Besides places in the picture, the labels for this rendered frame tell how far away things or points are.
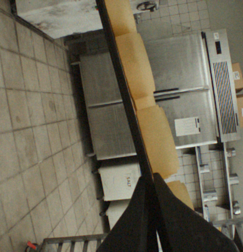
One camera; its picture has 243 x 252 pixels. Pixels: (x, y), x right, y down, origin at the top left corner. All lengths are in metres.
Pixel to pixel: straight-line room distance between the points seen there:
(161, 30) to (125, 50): 4.13
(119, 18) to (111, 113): 3.12
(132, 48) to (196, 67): 3.18
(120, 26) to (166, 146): 0.10
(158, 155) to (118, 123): 3.15
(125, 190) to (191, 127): 1.29
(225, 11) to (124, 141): 2.62
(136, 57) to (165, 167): 0.07
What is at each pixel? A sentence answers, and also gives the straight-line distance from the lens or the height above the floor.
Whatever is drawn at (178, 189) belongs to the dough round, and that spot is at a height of 0.98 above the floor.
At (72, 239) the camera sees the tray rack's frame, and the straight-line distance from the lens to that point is 1.87.
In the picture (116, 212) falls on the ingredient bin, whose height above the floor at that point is 0.26.
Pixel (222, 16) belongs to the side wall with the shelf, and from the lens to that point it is 4.55.
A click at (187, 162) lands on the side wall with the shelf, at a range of 4.34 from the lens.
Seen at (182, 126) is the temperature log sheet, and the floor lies 1.32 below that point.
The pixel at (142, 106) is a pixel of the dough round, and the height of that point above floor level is 0.97.
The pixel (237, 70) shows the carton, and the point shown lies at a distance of 3.74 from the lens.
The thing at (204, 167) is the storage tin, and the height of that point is 1.64.
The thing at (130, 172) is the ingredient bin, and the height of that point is 0.56.
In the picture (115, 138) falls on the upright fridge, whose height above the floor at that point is 0.47.
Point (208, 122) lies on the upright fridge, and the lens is 3.36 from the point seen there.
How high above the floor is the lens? 0.97
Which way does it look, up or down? 7 degrees down
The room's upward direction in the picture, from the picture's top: 81 degrees clockwise
